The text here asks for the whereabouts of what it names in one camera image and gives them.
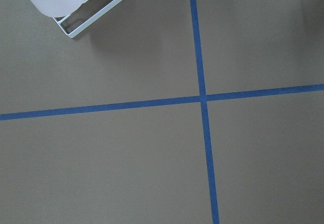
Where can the white wire cup rack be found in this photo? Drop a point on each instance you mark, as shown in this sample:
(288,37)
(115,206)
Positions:
(87,14)

